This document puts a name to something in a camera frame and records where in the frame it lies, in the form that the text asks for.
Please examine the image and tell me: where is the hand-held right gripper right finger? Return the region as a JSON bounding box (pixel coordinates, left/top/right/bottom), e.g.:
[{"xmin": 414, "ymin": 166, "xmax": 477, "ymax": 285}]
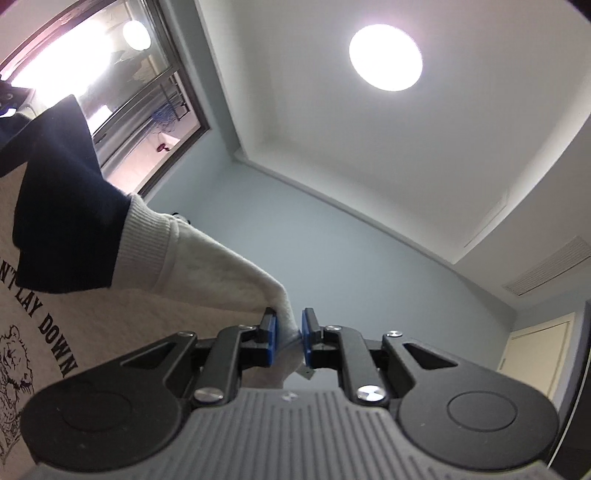
[{"xmin": 301, "ymin": 307, "xmax": 458, "ymax": 407}]

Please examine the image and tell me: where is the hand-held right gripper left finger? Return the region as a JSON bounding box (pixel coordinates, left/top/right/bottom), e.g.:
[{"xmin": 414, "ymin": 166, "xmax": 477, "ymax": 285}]
[{"xmin": 121, "ymin": 308, "xmax": 280, "ymax": 407}]

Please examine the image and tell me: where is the white sweatshirt with navy sleeves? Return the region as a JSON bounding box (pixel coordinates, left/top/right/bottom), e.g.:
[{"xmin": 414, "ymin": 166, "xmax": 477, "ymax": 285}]
[{"xmin": 0, "ymin": 95, "xmax": 315, "ymax": 468}]

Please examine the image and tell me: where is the dark framed window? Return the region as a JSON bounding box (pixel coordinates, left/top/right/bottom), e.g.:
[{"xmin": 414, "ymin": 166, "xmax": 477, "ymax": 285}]
[{"xmin": 0, "ymin": 0, "xmax": 212, "ymax": 199}]

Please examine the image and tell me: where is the balcony drying rack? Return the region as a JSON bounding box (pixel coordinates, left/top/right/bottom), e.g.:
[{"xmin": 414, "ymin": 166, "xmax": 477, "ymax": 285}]
[{"xmin": 150, "ymin": 74, "xmax": 191, "ymax": 126}]

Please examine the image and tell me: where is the ceiling access panel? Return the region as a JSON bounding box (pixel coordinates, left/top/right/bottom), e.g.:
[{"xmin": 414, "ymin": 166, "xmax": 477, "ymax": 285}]
[{"xmin": 462, "ymin": 189, "xmax": 511, "ymax": 251}]

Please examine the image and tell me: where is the cream room door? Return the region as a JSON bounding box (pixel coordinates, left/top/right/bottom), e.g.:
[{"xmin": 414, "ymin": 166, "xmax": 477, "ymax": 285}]
[{"xmin": 496, "ymin": 311, "xmax": 576, "ymax": 401}]

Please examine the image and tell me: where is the ceiling air vent grille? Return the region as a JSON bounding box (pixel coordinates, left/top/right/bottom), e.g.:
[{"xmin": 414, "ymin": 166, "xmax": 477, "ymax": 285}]
[{"xmin": 502, "ymin": 235, "xmax": 591, "ymax": 297}]

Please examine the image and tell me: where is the round ceiling light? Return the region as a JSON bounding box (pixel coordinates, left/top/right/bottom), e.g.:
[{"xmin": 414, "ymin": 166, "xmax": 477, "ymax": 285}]
[{"xmin": 348, "ymin": 24, "xmax": 423, "ymax": 92}]

